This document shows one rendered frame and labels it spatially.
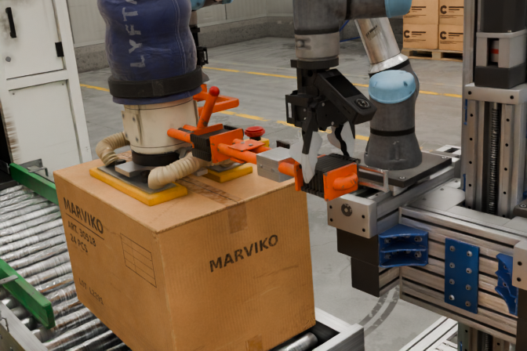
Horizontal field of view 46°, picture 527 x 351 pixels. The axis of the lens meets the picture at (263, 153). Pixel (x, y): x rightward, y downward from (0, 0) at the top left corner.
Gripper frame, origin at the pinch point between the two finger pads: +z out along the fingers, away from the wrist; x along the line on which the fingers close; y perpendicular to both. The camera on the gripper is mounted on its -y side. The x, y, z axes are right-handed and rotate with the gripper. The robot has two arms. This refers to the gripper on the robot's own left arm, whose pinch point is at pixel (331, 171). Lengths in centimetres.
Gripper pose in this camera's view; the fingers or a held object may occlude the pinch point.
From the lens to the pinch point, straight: 110.6
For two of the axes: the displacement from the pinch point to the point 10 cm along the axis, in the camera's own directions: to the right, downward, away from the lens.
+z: 0.7, 9.6, 2.9
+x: -7.8, 2.3, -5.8
